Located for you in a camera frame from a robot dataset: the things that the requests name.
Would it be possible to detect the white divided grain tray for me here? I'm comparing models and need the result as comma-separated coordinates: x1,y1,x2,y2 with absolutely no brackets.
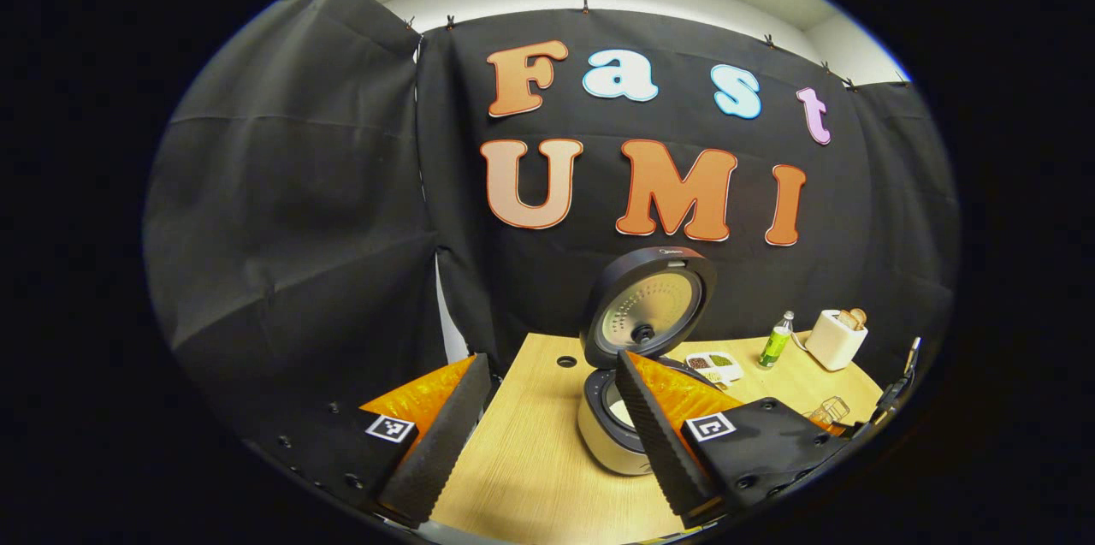
684,351,745,388

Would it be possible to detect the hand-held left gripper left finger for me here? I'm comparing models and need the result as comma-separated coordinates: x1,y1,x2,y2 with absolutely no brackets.
244,352,493,529

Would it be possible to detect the wire metal chopstick holder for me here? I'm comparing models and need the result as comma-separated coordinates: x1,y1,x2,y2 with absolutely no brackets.
808,396,852,428

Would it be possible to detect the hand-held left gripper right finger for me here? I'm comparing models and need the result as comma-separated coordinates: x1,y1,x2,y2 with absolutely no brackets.
614,350,848,529

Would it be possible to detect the white toaster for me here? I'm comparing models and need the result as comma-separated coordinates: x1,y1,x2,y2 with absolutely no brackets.
804,309,869,372

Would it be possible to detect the green drink bottle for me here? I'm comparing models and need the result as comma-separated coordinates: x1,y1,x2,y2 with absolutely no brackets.
757,311,796,370

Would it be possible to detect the silver black rice cooker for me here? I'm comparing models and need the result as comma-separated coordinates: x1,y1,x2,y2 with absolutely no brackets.
577,246,719,477

